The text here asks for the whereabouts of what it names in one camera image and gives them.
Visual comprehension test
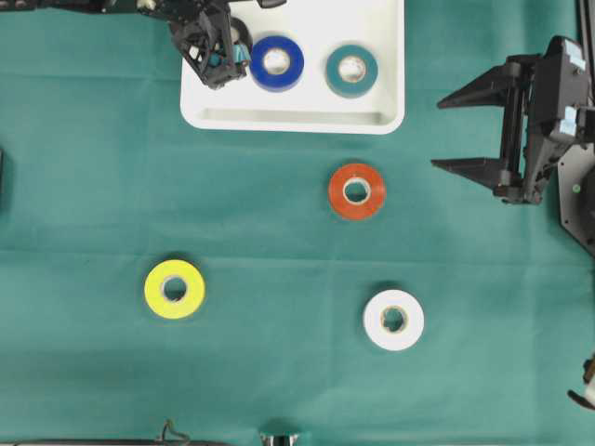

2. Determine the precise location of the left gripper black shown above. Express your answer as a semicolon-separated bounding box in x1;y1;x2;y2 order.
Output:
169;1;251;89

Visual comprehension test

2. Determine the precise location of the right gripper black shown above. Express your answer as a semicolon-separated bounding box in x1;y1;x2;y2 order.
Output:
430;57;574;204

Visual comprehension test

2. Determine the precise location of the black tape roll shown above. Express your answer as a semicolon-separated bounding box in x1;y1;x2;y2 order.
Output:
231;17;253;53

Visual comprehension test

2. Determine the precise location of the blue tape roll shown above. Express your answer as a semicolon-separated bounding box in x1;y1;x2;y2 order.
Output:
250;35;304;92

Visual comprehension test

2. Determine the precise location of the green tape roll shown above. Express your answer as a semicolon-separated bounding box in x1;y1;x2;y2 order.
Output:
325;45;378;98

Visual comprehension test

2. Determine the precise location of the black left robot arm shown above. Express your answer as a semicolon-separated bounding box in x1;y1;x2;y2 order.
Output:
1;0;253;90

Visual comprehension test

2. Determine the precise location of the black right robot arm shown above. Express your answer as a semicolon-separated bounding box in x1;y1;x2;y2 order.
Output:
432;53;594;253

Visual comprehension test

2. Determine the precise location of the white plastic tray case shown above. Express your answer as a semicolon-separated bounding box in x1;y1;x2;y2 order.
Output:
180;1;405;135

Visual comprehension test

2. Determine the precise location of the red tape roll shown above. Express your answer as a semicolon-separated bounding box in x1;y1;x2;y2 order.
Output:
327;163;387;221

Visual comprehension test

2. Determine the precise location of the white tape roll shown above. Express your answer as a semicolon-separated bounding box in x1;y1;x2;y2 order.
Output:
363;290;425;351

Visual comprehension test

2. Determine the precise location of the yellow tape roll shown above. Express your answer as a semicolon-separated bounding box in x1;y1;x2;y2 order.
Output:
143;259;205;320

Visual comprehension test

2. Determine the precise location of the green table cloth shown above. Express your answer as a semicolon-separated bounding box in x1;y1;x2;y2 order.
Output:
1;1;594;445

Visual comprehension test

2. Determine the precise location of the black aluminium frame rail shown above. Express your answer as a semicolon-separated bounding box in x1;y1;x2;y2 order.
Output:
576;0;595;98

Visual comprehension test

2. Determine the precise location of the white black cable connector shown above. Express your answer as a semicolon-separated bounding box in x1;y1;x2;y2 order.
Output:
567;357;595;411

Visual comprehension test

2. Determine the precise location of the metal camera mount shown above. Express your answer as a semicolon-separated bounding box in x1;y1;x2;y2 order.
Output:
259;432;300;446

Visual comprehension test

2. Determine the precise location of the black wire clip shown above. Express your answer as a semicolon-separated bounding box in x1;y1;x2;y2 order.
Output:
156;419;191;446

